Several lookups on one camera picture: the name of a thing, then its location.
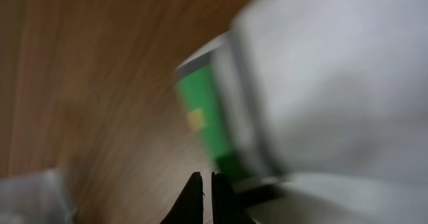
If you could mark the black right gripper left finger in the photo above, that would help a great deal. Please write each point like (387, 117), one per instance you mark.
(188, 208)

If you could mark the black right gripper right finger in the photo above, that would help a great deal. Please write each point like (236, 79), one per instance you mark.
(225, 206)

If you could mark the white shirt with green print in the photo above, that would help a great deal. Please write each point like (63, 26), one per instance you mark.
(316, 110)

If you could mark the clear plastic storage container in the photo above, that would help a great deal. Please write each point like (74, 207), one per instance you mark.
(36, 198)

